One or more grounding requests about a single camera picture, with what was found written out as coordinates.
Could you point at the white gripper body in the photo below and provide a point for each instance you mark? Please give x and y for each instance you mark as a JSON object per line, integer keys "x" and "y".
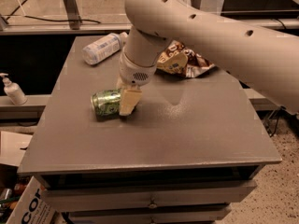
{"x": 135, "y": 73}

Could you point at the green soda can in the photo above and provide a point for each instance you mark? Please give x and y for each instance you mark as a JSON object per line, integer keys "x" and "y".
{"x": 106, "y": 104}

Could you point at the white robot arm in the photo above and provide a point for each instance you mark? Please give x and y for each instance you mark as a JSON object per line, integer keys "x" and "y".
{"x": 264, "y": 59}

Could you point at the clear plastic water bottle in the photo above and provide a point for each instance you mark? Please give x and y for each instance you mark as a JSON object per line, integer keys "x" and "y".
{"x": 103, "y": 48}

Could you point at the brown chip bag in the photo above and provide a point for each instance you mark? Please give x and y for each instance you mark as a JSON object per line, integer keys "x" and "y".
{"x": 179, "y": 60}

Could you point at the grey drawer cabinet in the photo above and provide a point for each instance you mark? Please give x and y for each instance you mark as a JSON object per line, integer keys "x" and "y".
{"x": 183, "y": 131}

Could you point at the upper drawer with knob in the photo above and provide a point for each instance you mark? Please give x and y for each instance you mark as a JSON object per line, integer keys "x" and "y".
{"x": 74, "y": 200}

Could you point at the drawer with knob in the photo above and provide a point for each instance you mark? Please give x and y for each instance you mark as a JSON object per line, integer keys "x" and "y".
{"x": 74, "y": 200}
{"x": 159, "y": 215}

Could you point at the white pump dispenser bottle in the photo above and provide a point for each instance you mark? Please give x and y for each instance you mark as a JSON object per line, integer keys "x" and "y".
{"x": 13, "y": 91}

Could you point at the brown cardboard flap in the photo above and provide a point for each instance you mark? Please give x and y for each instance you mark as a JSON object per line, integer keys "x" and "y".
{"x": 12, "y": 147}

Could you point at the lower drawer with knob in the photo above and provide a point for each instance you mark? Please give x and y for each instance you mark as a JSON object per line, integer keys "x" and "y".
{"x": 159, "y": 215}

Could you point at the white printed cardboard box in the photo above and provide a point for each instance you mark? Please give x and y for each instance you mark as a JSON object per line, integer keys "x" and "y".
{"x": 31, "y": 208}

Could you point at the left metal railing post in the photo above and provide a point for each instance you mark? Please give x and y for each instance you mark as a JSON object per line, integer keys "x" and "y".
{"x": 72, "y": 13}

